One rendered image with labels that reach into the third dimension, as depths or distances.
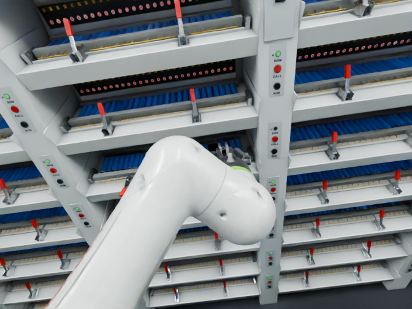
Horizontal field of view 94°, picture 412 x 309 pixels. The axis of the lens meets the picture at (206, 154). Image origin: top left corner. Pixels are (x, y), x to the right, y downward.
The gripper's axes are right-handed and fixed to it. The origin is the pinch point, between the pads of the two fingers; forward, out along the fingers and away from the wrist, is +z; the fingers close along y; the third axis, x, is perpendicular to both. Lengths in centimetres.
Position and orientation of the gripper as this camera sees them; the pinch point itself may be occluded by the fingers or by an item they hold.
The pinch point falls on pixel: (223, 149)
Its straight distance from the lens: 65.8
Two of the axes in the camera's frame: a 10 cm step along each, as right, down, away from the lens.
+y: -9.9, 1.3, 0.4
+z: 0.0, -3.3, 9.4
